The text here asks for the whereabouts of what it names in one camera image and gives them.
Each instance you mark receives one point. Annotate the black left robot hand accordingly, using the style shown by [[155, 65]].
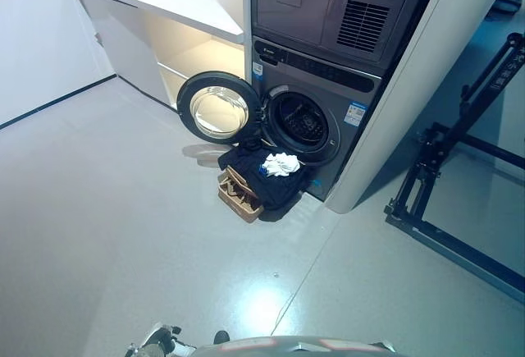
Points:
[[164, 342]]

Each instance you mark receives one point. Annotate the white cloth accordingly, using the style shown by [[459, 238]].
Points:
[[281, 164]]

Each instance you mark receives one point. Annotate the woven wicker laundry basket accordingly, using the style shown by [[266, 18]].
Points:
[[238, 199]]

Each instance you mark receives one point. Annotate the grey front-load washing machine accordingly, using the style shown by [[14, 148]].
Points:
[[328, 94]]

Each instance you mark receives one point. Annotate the black left robot foot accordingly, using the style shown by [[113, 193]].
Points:
[[222, 337]]

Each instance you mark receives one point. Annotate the robot torso grey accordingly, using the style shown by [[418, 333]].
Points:
[[295, 349]]

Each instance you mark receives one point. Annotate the dark navy garment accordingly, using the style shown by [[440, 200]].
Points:
[[279, 190]]

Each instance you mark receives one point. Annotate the round glass washer door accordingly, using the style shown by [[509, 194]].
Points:
[[217, 106]]

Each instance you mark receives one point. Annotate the white counter cabinet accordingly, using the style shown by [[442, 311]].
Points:
[[131, 37]]

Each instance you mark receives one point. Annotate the grey stacked dryer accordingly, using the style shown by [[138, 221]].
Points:
[[303, 8]]

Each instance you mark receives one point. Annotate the black metal gantry frame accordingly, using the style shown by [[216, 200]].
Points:
[[471, 98]]

